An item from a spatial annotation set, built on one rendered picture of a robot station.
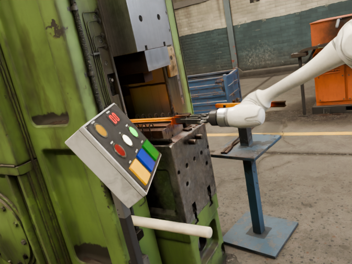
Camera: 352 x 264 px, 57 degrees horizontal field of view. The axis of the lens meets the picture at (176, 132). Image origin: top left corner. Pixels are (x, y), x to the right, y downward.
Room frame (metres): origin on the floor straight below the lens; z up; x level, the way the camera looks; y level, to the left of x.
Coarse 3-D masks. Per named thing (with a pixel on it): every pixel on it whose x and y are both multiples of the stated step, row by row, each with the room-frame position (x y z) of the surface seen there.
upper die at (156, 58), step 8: (160, 48) 1.62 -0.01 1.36; (120, 56) 1.59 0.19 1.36; (128, 56) 1.56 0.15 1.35; (136, 56) 1.54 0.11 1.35; (144, 56) 1.51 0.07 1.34; (152, 56) 1.56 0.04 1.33; (160, 56) 1.61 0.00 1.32; (168, 56) 1.67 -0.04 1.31; (120, 64) 1.59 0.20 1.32; (128, 64) 1.57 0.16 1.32; (136, 64) 1.54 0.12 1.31; (144, 64) 1.52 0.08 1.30; (152, 64) 1.54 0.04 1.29; (160, 64) 1.60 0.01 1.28; (168, 64) 1.66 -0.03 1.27; (120, 72) 1.60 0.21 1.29; (128, 72) 1.57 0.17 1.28; (136, 72) 1.55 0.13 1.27
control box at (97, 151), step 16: (112, 112) 1.15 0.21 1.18; (80, 128) 0.91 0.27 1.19; (112, 128) 1.05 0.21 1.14; (128, 128) 1.15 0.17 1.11; (80, 144) 0.91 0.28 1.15; (96, 144) 0.90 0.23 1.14; (112, 144) 0.96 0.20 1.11; (96, 160) 0.91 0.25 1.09; (112, 160) 0.90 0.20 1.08; (128, 160) 0.96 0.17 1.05; (112, 176) 0.90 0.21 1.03; (128, 176) 0.89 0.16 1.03; (128, 192) 0.90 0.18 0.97; (144, 192) 0.89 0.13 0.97
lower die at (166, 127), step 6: (162, 120) 1.63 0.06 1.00; (168, 120) 1.60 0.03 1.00; (144, 126) 1.63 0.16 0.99; (150, 126) 1.60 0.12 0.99; (156, 126) 1.58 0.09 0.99; (162, 126) 1.56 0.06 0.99; (168, 126) 1.56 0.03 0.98; (174, 126) 1.61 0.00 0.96; (180, 126) 1.66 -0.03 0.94; (144, 132) 1.57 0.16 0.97; (156, 132) 1.53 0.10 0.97; (162, 132) 1.51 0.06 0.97; (168, 132) 1.55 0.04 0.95; (174, 132) 1.60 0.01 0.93; (156, 138) 1.53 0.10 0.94
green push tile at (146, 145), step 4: (144, 144) 1.14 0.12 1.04; (148, 144) 1.17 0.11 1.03; (144, 148) 1.12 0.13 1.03; (148, 148) 1.14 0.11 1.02; (152, 148) 1.17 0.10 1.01; (148, 152) 1.12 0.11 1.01; (152, 152) 1.14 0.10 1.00; (156, 152) 1.17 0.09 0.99; (152, 156) 1.12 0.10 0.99; (156, 156) 1.14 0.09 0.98
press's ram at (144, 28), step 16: (112, 0) 1.51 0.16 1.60; (128, 0) 1.48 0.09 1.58; (144, 0) 1.58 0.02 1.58; (160, 0) 1.69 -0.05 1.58; (112, 16) 1.52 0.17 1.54; (128, 16) 1.47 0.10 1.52; (144, 16) 1.56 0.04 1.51; (160, 16) 1.67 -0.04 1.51; (112, 32) 1.53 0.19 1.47; (128, 32) 1.48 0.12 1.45; (144, 32) 1.53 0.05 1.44; (160, 32) 1.65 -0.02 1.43; (112, 48) 1.54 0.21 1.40; (128, 48) 1.49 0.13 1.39; (144, 48) 1.51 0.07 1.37
